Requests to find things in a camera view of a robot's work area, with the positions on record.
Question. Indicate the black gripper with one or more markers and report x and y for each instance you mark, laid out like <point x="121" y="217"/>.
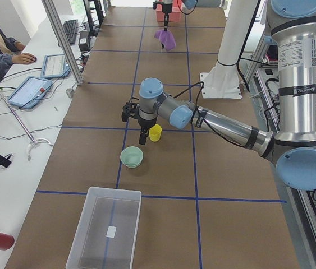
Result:
<point x="165" y="9"/>
<point x="146" y="123"/>

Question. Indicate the yellow plastic cup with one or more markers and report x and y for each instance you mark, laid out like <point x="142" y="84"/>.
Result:
<point x="155" y="133"/>

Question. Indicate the purple cloth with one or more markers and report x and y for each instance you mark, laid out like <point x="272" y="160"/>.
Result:
<point x="166" y="39"/>

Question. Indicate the clear plastic box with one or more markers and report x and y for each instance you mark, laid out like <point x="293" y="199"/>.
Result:
<point x="106" y="233"/>

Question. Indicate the light green bowl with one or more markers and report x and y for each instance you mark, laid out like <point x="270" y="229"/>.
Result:
<point x="131" y="157"/>

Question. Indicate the black keyboard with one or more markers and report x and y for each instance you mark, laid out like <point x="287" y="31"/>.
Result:
<point x="70" y="29"/>

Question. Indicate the reach grabber stick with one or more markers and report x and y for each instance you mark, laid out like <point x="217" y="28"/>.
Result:
<point x="34" y="142"/>

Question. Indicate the far teach pendant tablet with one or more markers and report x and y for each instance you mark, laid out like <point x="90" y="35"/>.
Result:
<point x="54" y="66"/>

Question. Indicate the teach pendant tablet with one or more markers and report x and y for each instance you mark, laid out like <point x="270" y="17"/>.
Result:
<point x="30" y="92"/>
<point x="54" y="66"/>

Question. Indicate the near teach pendant tablet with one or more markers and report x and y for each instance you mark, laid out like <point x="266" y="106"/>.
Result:
<point x="30" y="92"/>

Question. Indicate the white camera stand base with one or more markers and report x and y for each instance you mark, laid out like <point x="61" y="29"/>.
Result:
<point x="222" y="82"/>

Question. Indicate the aluminium frame post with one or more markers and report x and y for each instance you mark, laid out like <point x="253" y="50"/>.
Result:
<point x="59" y="32"/>

